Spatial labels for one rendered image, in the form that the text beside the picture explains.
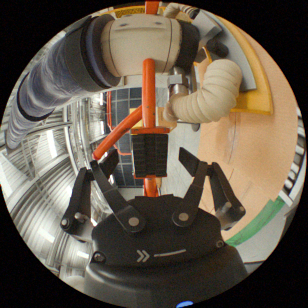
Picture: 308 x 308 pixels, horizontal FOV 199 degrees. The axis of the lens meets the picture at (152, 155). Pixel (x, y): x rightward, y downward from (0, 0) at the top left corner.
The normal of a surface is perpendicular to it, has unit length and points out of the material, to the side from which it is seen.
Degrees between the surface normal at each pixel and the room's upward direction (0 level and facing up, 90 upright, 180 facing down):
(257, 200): 0
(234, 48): 0
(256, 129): 0
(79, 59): 90
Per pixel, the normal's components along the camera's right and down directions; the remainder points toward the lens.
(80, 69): 0.05, 0.98
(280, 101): -1.00, 0.03
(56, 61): 0.18, 0.84
